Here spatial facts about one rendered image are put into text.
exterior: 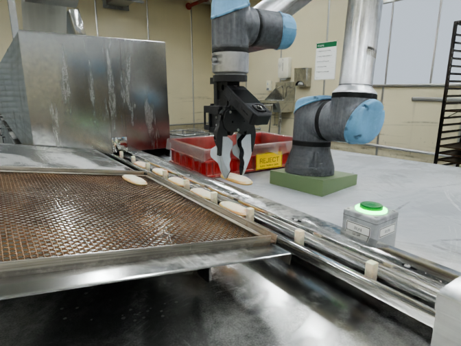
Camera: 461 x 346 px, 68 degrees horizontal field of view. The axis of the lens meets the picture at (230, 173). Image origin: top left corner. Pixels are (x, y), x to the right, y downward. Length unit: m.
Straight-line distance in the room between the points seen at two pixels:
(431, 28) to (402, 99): 0.94
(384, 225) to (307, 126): 0.45
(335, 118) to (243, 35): 0.37
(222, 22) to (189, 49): 8.10
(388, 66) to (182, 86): 4.88
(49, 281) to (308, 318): 0.31
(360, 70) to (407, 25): 4.61
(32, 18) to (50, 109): 1.12
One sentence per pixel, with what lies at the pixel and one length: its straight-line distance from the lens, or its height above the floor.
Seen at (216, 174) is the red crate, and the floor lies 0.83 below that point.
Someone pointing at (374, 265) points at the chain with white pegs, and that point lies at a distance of 0.54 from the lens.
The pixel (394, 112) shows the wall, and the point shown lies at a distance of 5.54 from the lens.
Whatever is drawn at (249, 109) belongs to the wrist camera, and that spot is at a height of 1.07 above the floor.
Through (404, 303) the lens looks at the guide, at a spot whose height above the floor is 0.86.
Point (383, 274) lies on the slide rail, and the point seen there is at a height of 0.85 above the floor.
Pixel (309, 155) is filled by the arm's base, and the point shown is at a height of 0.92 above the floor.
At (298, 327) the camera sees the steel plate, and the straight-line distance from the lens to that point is 0.47.
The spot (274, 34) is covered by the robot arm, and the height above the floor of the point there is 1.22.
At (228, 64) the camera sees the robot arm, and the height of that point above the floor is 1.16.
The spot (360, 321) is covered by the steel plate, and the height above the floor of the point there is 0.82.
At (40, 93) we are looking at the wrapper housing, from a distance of 1.38.
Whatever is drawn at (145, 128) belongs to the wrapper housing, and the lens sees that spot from 1.48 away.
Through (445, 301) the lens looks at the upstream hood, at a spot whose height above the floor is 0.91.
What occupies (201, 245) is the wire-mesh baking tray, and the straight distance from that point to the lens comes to 0.44.
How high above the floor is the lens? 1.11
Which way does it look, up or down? 14 degrees down
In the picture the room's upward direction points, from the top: straight up
